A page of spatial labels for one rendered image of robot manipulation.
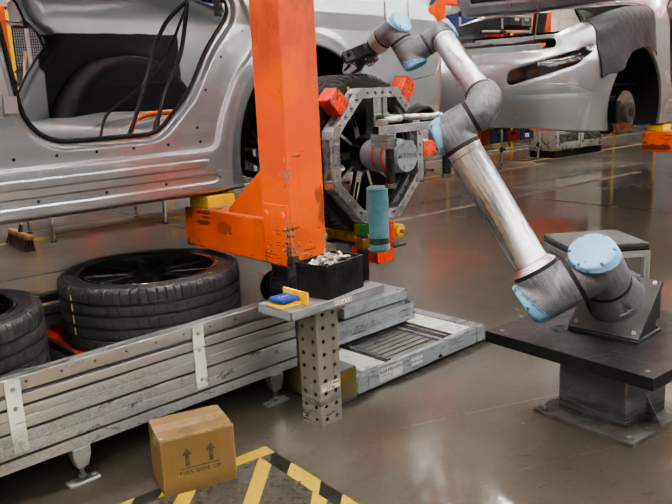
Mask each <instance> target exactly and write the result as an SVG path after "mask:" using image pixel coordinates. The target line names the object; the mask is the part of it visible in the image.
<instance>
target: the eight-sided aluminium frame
mask: <svg viewBox="0 0 672 504"><path fill-rule="evenodd" d="M382 96H387V101H388V102H389V104H390V105H391V107H392V108H393V109H394V111H395V112H396V113H397V114H405V112H406V110H407V109H408V108H409V107H410V106H411V105H410V104H409V103H408V101H407V100H406V98H405V97H404V96H403V95H402V94H401V91H400V90H399V88H398V87H393V86H389V87H377V88H353V89H348V91H347V93H345V96H344V97H345V98H346V99H347V101H348V102H349V105H348V107H347V108H346V110H345V111H344V113H343V115H342V116H331V118H330V119H329V121H328V123H327V124H326V126H324V129H323V130H322V137H321V140H322V152H323V172H324V181H323V183H324V189H325V190H326V191H327V194H329V195H330V196H331V197H332V198H333V199H334V200H335V201H336V203H337V204H338V205H339V206H340V207H341V208H342V209H343V210H344V211H345V213H346V214H347V215H348V216H349V217H350V219H352V220H353V221H354V222H357V223H361V222H363V223H367V213H366V210H363V209H362V207H361V206H360V205H359V204H358V203H357V202H356V201H355V199H354V198H353V197H352V196H351V195H350V194H349V193H348V191H347V190H346V189H345V188H344V187H343V186H342V182H341V159H340V134H341V132H342V131H343V129H344V128H345V126H346V124H347V123H348V121H349V120H350V118H351V116H352V115H353V113H354V112H355V110H356V108H357V107H358V105H359V104H360V102H361V100H362V99H365V98H372V97H377V98H381V97H382ZM407 140H411V141H412V142H413V143H414V144H415V145H416V148H417V152H418V158H417V162H416V165H415V167H414V168H413V169H412V170H411V171H409V172H407V173H406V175H405V176H404V178H403V180H402V182H401V183H400V185H399V187H398V189H397V190H396V192H395V194H394V196H393V197H392V199H391V201H390V202H389V218H391V217H397V216H400V215H401V214H402V212H403V211H404V209H405V207H406V205H407V203H408V201H409V200H410V198H411V196H412V194H413V193H414V191H415V189H416V187H417V185H418V184H419V182H420V180H422V177H423V175H424V164H423V130H417V131H408V132H407Z"/></svg>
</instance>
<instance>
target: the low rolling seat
mask: <svg viewBox="0 0 672 504"><path fill-rule="evenodd" d="M587 234H602V235H605V236H608V237H609V238H611V239H612V240H613V241H614V242H615V243H616V245H617V246H618V247H619V249H620V250H621V253H622V256H623V258H632V257H641V275H640V274H638V273H635V272H633V271H631V270H629V271H630V273H632V274H634V275H635V276H637V277H641V278H648V279H649V274H650V253H651V250H649V248H648V247H649V243H648V242H646V241H644V240H641V239H639V238H636V237H633V236H631V235H628V234H626V233H623V232H620V231H618V230H615V229H614V230H599V231H584V232H569V233H554V234H545V235H544V238H545V239H544V241H542V247H543V249H544V251H545V252H546V253H547V254H550V251H551V252H553V253H555V254H557V255H559V256H561V257H562V258H565V257H567V253H568V248H569V247H570V245H571V244H572V243H573V242H574V241H575V240H576V239H578V238H579V237H583V236H584V235H587Z"/></svg>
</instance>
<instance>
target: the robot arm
mask: <svg viewBox="0 0 672 504"><path fill-rule="evenodd" d="M410 30H411V22H410V20H409V19H408V17H407V16H405V15H404V14H402V13H400V12H394V13H392V14H391V15H390V16H388V17H387V19H386V20H385V21H384V22H383V23H382V24H380V25H379V26H378V27H377V28H375V30H374V31H373V32H372V33H371V34H370V35H369V36H368V40H367V43H364V44H361V45H359V46H356V47H354V48H351V49H349V50H346V51H344V52H342V55H341V57H342V59H343V61H344V65H343V70H342V73H343V74H347V75H348V74H353V73H358V72H360V71H362V69H363V68H364V66H365V65H368V64H369V63H370V64H369V65H368V67H370V66H372V65H373V64H374V63H376V62H377V61H378V60H379V58H378V55H379V54H383V53H385V52H386V51H387V50H388V49H389V48H390V47H391V48H392V50H393V51H394V53H395V55H396V56H397V58H398V60H399V62H400V63H401V65H402V66H403V68H404V70H405V71H407V72H410V71H413V70H415V69H418V68H419V67H421V66H423V65H424V64H426V62H427V59H426V58H428V57H430V56H431V55H433V54H434V53H436V52H438V54H439V55H440V57H441V58H442V60H443V61H444V63H445V64H446V66H447V67H448V69H449V70H450V72H451V73H452V75H453V76H454V78H455V79H456V81H457V83H458V84H459V86H460V87H461V89H462V90H463V92H464V93H465V101H463V102H462V103H460V104H458V105H457V106H455V107H453V108H452V109H450V110H448V111H447V112H445V113H444V114H442V115H439V117H437V118H436V119H434V120H433V121H432V122H431V123H430V125H429V128H430V131H431V134H432V136H433V139H434V141H435V143H436V146H437V148H438V150H439V152H440V154H441V155H442V156H443V155H444V156H445V155H447V157H448V159H450V161H451V162H452V164H453V166H454V167H455V169H456V171H457V172H458V174H459V176H460V178H461V179H462V181H463V183H464V184H465V186H466V188H467V189H468V191H469V193H470V195H471V196H472V198H473V200H474V201H475V203H476V205H477V206H478V208H479V210H480V211H481V213H482V215H483V217H484V218H485V220H486V222H487V223H488V225H489V227H490V228H491V230H492V232H493V234H494V235H495V237H496V239H497V240H498V242H499V244H500V245H501V247H502V249H503V250H504V252H505V254H506V256H507V257H508V259H509V261H510V262H511V264H512V266H513V267H514V269H515V273H514V276H513V280H514V281H515V283H516V285H513V287H512V290H513V291H514V293H515V295H516V296H517V298H518V299H519V301H520V302H521V304H522V305H523V306H524V308H525V309H526V311H527V312H528V313H529V315H530V316H531V317H532V318H533V320H534V321H535V322H537V323H543V322H546V321H548V320H550V319H553V318H555V317H556V316H558V315H560V314H562V313H564V312H566V311H568V310H570V309H572V308H574V307H575V306H577V305H579V304H581V303H583V302H585V304H586V307H587V309H588V311H589V312H590V314H591V315H592V316H593V317H595V318H596V319H598V320H600V321H604V322H620V321H624V320H626V319H628V318H630V317H632V316H634V315H635V314H636V313H637V312H638V311H639V310H640V309H641V308H642V306H643V304H644V302H645V298H646V292H645V288H644V286H643V284H642V282H641V281H640V279H639V278H638V277H637V276H635V275H634V274H632V273H630V271H629V269H628V267H627V265H626V262H625V260H624V258H623V256H622V253H621V250H620V249H619V247H618V246H617V245H616V243H615V242H614V241H613V240H612V239H611V238H609V237H608V236H605V235H602V234H587V235H584V236H583V237H579V238H578V239H576V240H575V241H574V242H573V243H572V244H571V245H570V247H569V248H568V253H567V257H565V258H564V259H562V260H560V261H558V260H557V259H556V257H555V256H554V255H550V254H547V253H546V252H545V251H544V249H543V247H542V246H541V244H540V242H539V241H538V239H537V237H536V236H535V234H534V232H533V230H532V229H531V227H530V225H529V224H528V222H527V220H526V219H525V217H524V215H523V214H522V212H521V210H520V208H519V207H518V205H517V203H516V202H515V200H514V198H513V197H512V195H511V193H510V192H509V190H508V188H507V187H506V185H505V183H504V181H503V180H502V178H501V176H500V175H499V173H498V171H497V170H496V168H495V166H494V165H493V163H492V161H491V159H490V158H489V156H488V154H487V153H486V151H485V149H484V148H483V146H482V144H481V143H480V139H479V138H478V136H477V135H478V134H480V133H482V132H483V131H485V130H486V129H487V128H488V127H490V125H491V124H492V123H493V122H494V120H495V119H496V117H497V116H498V114H499V111H500V109H501V105H502V93H501V90H500V88H499V86H498V85H497V84H496V83H495V82H494V81H493V80H490V79H486V77H485V76H484V74H483V73H482V72H481V70H480V69H479V68H478V66H477V65H476V63H475V62H474V61H473V59H472V58H471V57H470V55H469V54H468V52H467V51H466V50H465V48H464V47H463V46H462V44H461V43H460V41H459V40H458V37H459V35H458V33H457V31H456V29H455V27H454V26H453V24H452V23H451V22H450V20H448V19H447V18H445V19H443V20H441V21H439V22H438V23H436V24H435V25H433V26H432V27H430V28H429V29H427V30H426V31H424V32H423V33H421V34H420V35H418V36H416V37H415V38H413V36H412V35H411V33H410ZM375 57H376V58H377V59H375ZM373 62H374V63H373ZM354 63H355V64H354ZM372 63H373V64H372ZM350 65H351V66H350ZM349 66H350V68H348V67H349ZM347 68H348V69H347Z"/></svg>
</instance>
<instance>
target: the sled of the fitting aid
mask: <svg viewBox="0 0 672 504"><path fill-rule="evenodd" d="M412 318H415V313H414V302H413V301H409V300H405V299H403V300H401V301H398V302H395V303H392V304H389V305H386V306H383V307H380V308H377V309H374V310H371V311H368V312H365V313H362V314H359V315H356V316H353V317H350V318H347V319H341V318H338V337H339V345H342V344H344V343H347V342H350V341H352V340H355V339H358V338H361V337H363V336H366V335H369V334H371V333H374V332H377V331H380V330H382V329H385V328H388V327H390V326H393V325H396V324H399V323H401V322H404V321H407V320H409V319H412Z"/></svg>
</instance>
